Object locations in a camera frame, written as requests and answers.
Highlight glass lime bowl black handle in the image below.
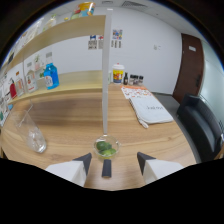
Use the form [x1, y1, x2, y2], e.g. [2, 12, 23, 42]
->
[93, 134, 121, 178]

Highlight yellow cup white lid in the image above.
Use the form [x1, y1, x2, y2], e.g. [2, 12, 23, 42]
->
[111, 63, 125, 84]

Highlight clear drinking glass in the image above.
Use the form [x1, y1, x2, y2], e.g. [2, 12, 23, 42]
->
[11, 109, 48, 154]

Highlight white notebook pouch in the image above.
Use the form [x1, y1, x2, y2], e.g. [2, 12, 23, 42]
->
[129, 95, 174, 129]

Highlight black chair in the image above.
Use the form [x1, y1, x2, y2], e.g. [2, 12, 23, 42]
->
[176, 94, 224, 163]

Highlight orange printed paper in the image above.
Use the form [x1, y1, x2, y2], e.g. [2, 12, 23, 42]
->
[120, 85, 151, 100]

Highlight two-tier wooden shelf rack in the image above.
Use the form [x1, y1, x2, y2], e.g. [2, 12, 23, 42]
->
[0, 8, 116, 136]

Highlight row of spice jars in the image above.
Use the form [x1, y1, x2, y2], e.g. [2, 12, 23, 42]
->
[128, 74, 144, 87]

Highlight blue liquid bottle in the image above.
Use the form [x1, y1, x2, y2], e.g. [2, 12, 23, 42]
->
[43, 52, 60, 90]

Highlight clear bottle orange cap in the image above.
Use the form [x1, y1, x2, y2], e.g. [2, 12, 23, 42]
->
[14, 70, 25, 98]

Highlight red liquid bottle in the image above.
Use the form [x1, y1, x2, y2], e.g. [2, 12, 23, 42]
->
[8, 78, 18, 100]

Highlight brown door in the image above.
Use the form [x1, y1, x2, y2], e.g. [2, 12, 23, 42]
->
[172, 33, 205, 104]

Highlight wall posters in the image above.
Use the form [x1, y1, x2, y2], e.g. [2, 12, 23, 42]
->
[87, 29, 124, 50]

